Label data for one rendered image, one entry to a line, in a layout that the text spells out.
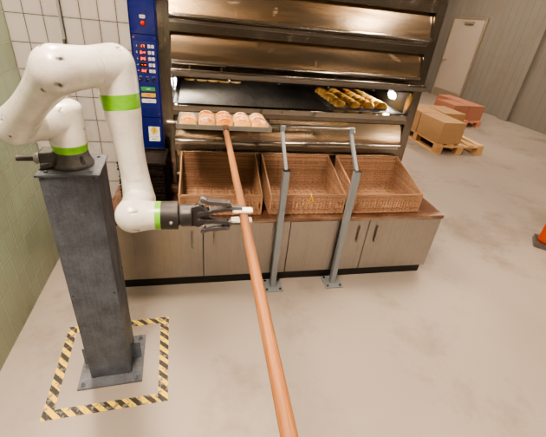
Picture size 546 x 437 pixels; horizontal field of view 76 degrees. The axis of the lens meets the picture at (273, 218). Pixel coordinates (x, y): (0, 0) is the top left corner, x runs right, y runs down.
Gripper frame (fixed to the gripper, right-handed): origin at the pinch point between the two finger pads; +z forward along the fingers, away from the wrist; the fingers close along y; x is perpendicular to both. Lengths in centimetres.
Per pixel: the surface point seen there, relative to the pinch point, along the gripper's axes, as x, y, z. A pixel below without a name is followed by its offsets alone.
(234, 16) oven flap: -152, -55, 8
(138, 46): -150, -33, -50
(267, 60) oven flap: -153, -31, 32
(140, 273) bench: -98, 104, -54
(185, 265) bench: -99, 99, -24
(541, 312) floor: -50, 118, 243
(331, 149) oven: -155, 30, 90
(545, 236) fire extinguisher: -133, 105, 324
